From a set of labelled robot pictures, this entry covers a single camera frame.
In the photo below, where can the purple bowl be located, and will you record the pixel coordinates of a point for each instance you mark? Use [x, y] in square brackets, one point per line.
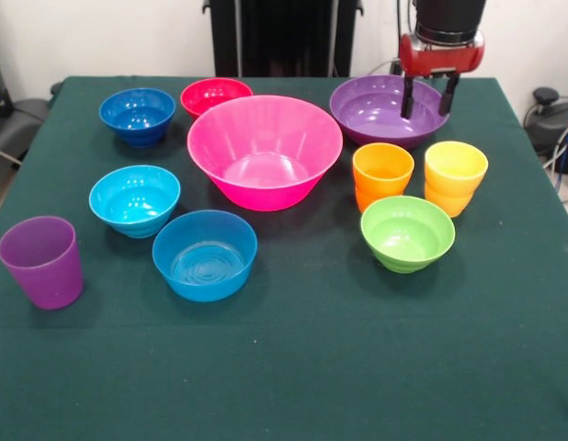
[371, 119]

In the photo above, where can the small red-pink bowl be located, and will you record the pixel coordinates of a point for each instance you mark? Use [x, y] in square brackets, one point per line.
[206, 94]

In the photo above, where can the dark blue bowl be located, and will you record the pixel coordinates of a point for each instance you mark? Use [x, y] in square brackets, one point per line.
[137, 131]

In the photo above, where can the cyan bowl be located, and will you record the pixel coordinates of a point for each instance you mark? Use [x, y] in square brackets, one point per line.
[134, 202]

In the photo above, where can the green bowl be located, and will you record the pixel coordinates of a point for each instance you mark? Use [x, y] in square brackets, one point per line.
[403, 239]

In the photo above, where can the blue ringed flat-bottom bowl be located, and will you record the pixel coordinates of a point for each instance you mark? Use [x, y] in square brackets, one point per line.
[203, 266]

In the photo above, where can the purple cup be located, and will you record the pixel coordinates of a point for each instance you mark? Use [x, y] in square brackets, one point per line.
[42, 271]

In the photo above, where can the dark green tablecloth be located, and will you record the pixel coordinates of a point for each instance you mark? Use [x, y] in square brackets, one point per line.
[311, 344]

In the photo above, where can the large pink bowl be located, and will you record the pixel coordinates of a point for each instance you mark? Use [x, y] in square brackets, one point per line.
[265, 184]

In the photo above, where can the yellow cup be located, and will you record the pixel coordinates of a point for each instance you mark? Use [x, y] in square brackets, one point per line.
[456, 167]

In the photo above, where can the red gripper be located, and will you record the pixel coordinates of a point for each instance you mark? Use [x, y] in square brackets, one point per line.
[440, 57]

